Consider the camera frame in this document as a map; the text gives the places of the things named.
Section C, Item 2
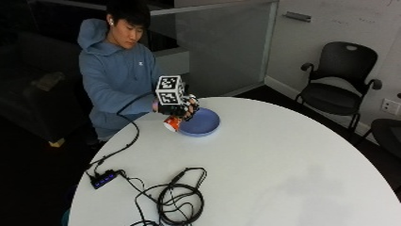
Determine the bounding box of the blue bowl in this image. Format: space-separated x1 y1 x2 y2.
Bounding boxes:
178 107 222 137

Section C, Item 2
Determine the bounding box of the black office chair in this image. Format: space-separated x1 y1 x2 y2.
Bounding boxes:
295 40 384 137

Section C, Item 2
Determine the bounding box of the black cable to glove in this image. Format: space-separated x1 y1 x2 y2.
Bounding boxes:
84 91 159 177

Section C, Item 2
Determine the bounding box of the the person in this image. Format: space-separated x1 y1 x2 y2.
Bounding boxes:
76 0 166 143

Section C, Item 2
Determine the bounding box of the grey door handle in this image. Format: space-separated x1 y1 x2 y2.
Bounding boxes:
283 10 313 24

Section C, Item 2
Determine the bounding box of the dark sofa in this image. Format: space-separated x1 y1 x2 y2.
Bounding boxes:
0 31 90 142

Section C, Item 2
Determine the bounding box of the white wall socket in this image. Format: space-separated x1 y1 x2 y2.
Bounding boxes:
380 98 401 116

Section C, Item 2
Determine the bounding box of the orange paper cup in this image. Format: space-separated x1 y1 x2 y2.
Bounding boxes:
162 114 183 133

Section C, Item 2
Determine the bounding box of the black hub with blue lights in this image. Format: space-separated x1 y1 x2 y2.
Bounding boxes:
90 169 120 190

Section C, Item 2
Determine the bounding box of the coiled black cable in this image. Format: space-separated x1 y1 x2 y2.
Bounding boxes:
116 167 208 226

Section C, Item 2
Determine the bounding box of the white marker cube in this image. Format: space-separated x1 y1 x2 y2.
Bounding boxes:
155 74 187 107

